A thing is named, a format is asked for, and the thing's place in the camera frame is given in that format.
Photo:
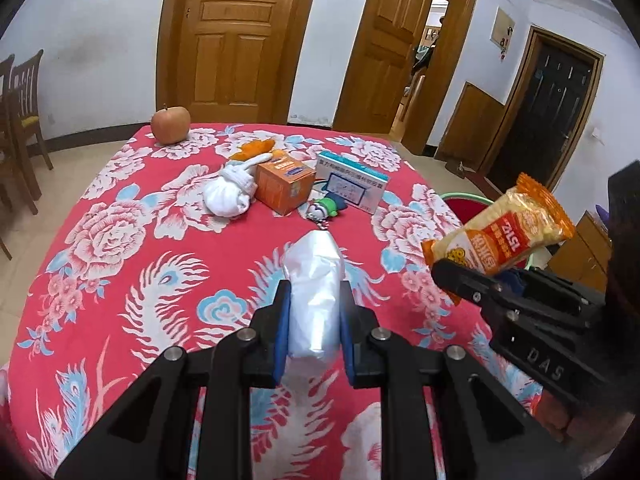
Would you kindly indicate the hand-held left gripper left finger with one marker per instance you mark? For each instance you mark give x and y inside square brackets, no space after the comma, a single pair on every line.
[282,330]

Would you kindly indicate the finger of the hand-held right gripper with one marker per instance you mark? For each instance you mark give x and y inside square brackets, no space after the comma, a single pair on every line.
[455,280]
[555,287]

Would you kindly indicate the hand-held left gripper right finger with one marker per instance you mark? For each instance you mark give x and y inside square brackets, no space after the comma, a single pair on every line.
[348,340]

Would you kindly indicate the white plastic bag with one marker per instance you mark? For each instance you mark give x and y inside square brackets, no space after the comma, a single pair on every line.
[315,285]

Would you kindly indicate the orange yellow snack packet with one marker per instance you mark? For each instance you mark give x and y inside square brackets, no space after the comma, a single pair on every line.
[500,230]

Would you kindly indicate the red bin with green rim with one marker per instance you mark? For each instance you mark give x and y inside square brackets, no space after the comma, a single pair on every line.
[467,210]

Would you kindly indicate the green toy figure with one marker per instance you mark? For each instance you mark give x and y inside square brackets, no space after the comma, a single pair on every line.
[327,207]

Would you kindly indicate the white blue medicine box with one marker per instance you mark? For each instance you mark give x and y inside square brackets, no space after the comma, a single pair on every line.
[350,185]

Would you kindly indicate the white sock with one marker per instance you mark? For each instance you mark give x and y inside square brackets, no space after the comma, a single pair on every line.
[225,197]

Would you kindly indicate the orange cardboard box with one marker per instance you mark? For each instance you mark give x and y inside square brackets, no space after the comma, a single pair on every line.
[280,185]

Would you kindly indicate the wooden cabinet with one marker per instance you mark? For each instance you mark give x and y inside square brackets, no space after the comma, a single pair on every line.
[585,250]

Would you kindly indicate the brown shoe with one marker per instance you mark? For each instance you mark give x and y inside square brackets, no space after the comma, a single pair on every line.
[462,168]

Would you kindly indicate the red floral tablecloth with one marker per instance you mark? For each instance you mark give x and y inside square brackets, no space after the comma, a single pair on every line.
[150,260]

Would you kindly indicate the dark metal door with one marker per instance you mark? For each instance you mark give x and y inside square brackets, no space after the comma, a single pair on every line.
[540,120]

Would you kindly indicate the apple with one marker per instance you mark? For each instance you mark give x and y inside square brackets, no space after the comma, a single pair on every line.
[171,125]

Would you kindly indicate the open wooden door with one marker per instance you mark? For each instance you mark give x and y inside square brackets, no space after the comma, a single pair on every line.
[390,35]

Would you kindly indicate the closed wooden door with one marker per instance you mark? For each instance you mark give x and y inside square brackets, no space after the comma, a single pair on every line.
[230,35]

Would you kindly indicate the wooden chair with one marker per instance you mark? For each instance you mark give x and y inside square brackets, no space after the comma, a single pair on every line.
[17,160]
[30,80]

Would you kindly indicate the yellow seat cushion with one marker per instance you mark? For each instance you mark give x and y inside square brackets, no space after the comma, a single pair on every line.
[27,120]

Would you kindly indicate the wooden wall panel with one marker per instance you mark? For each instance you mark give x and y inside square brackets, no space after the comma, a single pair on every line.
[470,120]

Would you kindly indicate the beige wall panel box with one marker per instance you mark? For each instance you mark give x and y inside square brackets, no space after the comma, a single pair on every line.
[501,27]

